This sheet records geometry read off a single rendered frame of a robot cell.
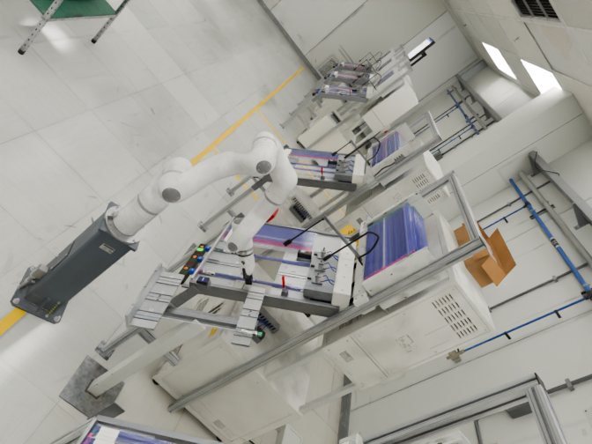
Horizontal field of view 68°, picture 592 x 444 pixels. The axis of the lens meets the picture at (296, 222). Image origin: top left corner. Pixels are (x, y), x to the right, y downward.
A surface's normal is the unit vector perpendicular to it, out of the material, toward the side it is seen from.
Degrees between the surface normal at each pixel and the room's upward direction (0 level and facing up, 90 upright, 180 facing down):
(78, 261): 90
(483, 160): 90
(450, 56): 90
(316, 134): 90
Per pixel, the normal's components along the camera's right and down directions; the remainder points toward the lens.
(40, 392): 0.75, -0.52
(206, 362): -0.18, 0.44
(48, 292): 0.05, 0.67
